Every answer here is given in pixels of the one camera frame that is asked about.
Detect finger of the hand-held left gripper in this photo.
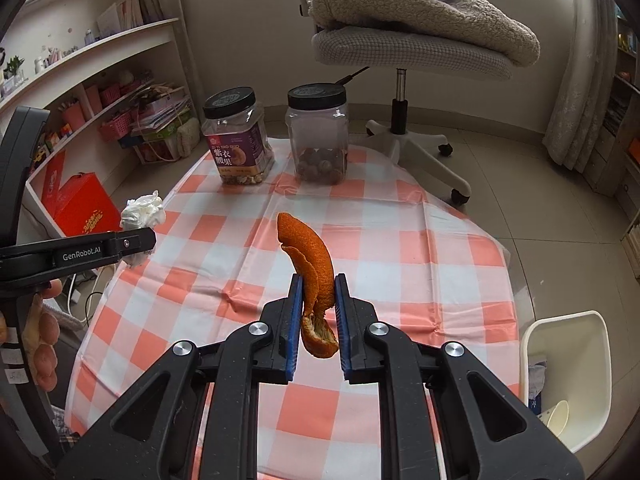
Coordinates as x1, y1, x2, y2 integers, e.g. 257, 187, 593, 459
107, 227, 157, 263

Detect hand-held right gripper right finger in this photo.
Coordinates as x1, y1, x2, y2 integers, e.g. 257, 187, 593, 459
334, 274, 586, 480

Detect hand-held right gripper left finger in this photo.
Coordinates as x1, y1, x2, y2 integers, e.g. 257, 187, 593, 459
55, 274, 304, 480

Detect plain white tissue wad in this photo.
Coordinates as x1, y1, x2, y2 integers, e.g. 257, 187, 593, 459
120, 191, 167, 268

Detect bright orange peel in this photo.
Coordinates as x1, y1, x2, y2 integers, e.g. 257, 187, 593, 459
276, 212, 341, 360

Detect leaf print paper cup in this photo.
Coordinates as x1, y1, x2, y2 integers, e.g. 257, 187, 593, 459
545, 400, 571, 431

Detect white plastic trash bin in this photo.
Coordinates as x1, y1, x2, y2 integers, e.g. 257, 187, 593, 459
520, 311, 612, 453

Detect person's left hand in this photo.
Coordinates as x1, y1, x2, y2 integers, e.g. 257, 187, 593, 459
27, 279, 64, 392

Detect red gift box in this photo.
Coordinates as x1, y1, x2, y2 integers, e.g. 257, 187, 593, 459
41, 152, 123, 238

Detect orange white checked tablecloth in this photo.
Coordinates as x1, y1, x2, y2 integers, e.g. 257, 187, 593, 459
65, 142, 518, 480

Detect pink plastic basket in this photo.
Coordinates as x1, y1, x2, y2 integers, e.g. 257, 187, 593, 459
97, 112, 135, 142

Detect stack of papers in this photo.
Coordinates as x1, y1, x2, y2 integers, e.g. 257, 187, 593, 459
130, 85, 193, 136

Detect purple label nut jar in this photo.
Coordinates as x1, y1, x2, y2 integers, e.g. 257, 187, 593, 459
202, 87, 276, 187

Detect small potted plant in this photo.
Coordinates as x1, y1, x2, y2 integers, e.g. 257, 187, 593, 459
2, 56, 26, 86

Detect clear jar with black lid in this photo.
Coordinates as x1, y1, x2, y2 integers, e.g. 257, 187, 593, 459
285, 84, 349, 184

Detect white swivel office chair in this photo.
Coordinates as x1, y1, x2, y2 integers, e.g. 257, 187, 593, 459
299, 0, 516, 206

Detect beige fleece blanket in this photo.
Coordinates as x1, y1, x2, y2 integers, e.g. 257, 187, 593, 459
309, 0, 542, 67

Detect white lace curtain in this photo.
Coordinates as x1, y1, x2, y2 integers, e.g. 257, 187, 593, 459
542, 0, 618, 171

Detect white wall bookshelf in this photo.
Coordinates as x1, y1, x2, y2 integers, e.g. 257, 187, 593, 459
0, 0, 201, 241

